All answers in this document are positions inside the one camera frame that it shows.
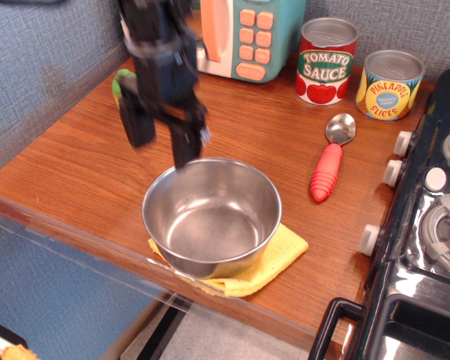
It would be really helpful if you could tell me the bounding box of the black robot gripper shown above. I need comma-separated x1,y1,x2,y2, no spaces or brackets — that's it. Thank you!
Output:
118,35,211,169

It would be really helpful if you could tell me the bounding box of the stainless steel bowl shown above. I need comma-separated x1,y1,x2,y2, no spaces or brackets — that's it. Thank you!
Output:
142,158,282,279

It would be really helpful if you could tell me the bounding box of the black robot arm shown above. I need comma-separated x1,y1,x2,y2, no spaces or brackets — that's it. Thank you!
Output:
115,1,209,168

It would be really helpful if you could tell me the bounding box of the yellow folded towel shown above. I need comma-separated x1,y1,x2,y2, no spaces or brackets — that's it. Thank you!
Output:
147,222,310,299

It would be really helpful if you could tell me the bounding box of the toy corn cob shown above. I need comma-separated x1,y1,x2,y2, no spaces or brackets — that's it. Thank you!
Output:
111,68,137,107

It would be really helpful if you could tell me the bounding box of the teal toy microwave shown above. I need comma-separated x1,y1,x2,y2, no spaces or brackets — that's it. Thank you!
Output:
188,0,307,83

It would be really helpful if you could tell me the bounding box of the tomato sauce can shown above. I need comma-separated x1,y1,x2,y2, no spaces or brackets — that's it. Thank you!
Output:
295,17,359,106

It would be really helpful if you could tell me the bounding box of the white stove knob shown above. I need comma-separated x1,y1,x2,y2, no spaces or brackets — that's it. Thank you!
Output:
382,160,403,188
358,224,381,257
394,131,413,158

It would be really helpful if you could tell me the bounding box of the pineapple slices can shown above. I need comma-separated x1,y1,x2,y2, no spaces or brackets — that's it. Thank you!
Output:
355,49,425,121

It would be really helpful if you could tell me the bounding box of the orange plush object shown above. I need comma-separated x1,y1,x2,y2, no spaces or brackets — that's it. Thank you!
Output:
1,344,38,360

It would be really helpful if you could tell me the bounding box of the white round stove button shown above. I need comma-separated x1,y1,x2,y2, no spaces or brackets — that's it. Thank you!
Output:
424,167,447,192

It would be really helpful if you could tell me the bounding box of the black toy stove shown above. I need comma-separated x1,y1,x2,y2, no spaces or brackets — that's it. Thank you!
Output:
307,64,450,360

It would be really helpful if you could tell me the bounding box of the red handled metal spoon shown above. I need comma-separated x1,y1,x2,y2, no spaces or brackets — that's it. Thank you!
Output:
310,112,356,202

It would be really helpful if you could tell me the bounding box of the black oven door handle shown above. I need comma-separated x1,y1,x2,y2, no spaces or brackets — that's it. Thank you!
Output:
308,297,365,360

